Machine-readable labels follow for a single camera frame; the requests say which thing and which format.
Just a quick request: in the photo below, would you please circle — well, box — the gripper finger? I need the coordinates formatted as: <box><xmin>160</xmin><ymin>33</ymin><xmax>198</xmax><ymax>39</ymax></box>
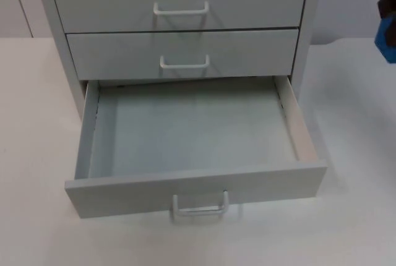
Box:
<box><xmin>376</xmin><ymin>0</ymin><xmax>396</xmax><ymax>20</ymax></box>

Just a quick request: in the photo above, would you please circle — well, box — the grey drawer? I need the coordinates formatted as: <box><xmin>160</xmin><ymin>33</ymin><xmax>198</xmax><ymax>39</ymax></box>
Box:
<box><xmin>64</xmin><ymin>74</ymin><xmax>329</xmax><ymax>226</ymax></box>

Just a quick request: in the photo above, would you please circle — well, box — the blue block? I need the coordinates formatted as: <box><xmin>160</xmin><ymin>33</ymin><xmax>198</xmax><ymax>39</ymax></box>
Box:
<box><xmin>374</xmin><ymin>12</ymin><xmax>396</xmax><ymax>63</ymax></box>

